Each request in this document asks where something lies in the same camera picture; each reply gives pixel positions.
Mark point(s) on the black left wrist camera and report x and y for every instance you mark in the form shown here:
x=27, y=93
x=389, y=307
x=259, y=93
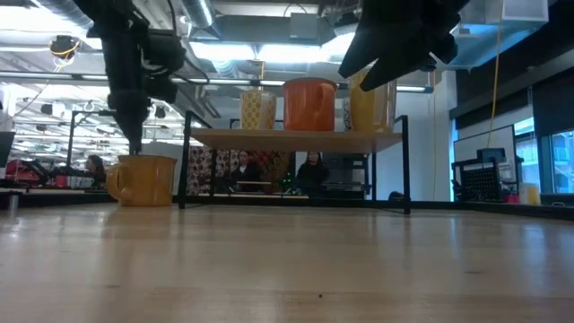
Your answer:
x=163, y=54

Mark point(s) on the patterned fabric panel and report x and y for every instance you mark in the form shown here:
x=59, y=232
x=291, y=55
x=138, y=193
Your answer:
x=199, y=170

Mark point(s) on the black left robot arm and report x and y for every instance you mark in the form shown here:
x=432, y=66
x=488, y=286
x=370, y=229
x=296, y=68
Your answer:
x=112, y=18

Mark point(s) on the whiteboard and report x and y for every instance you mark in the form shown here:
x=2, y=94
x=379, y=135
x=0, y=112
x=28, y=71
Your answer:
x=484, y=139

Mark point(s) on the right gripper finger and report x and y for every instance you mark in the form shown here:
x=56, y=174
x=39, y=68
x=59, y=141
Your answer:
x=399, y=67
x=372, y=36

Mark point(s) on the white air vent box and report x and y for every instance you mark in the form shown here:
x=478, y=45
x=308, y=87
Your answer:
x=524, y=10

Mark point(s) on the round silver air duct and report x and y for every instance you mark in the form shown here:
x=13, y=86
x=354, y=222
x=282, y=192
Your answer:
x=197, y=11

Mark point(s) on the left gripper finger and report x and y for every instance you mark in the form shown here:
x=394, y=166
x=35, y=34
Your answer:
x=134, y=139

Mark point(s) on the yellow checkered mug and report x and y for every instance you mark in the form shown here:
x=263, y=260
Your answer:
x=258, y=112

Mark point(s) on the black pegboard organizer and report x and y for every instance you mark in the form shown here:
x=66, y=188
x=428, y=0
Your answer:
x=482, y=181

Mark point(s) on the orange mug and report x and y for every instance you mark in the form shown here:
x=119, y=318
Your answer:
x=309, y=107

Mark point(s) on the black equipment cart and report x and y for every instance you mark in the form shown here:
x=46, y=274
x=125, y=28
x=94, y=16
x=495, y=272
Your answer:
x=350, y=170

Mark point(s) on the wooden shelf black frame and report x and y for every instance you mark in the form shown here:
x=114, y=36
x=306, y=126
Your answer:
x=296, y=140

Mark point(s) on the red box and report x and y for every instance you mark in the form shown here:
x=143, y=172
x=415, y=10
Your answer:
x=511, y=198

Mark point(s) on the yellow container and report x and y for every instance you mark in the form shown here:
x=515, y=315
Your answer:
x=530, y=194

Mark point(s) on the mustard yellow mug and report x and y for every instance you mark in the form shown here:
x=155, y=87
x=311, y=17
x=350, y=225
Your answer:
x=148, y=179

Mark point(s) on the person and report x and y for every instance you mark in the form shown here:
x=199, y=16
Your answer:
x=312, y=175
x=246, y=172
x=95, y=168

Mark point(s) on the long pendant ceiling light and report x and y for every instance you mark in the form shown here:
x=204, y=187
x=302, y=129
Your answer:
x=224, y=82

